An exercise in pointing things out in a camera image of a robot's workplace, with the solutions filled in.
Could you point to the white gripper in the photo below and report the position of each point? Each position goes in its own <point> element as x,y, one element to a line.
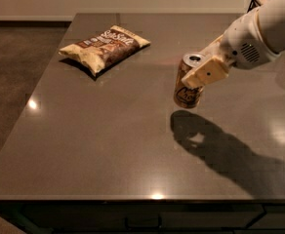
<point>242,44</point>

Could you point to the orange soda can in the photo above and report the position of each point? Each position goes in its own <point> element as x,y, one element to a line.
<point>183,96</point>

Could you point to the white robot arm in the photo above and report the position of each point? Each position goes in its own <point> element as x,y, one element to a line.
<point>272,27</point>

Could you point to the brown chip bag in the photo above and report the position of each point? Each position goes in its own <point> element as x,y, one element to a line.
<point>102,51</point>

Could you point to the dark cabinet drawers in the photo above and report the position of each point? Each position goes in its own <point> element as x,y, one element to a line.
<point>143,218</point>

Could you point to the black wire napkin holder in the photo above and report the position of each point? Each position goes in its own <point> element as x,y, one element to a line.
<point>255,3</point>

